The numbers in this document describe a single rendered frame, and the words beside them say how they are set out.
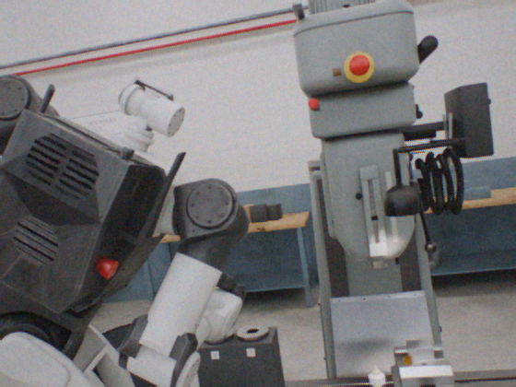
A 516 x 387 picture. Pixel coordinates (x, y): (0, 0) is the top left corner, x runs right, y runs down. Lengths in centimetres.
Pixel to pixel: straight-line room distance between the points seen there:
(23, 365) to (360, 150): 83
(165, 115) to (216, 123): 472
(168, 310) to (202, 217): 17
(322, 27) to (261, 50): 457
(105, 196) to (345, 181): 61
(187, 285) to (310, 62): 53
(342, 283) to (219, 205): 95
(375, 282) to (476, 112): 64
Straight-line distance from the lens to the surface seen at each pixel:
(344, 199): 116
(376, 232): 113
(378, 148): 115
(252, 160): 553
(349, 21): 105
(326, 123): 111
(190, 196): 81
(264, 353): 133
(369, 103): 112
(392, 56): 104
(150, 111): 92
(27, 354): 99
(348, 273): 167
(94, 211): 76
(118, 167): 74
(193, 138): 570
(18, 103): 96
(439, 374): 131
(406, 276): 168
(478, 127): 149
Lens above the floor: 162
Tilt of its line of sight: 5 degrees down
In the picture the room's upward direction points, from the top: 8 degrees counter-clockwise
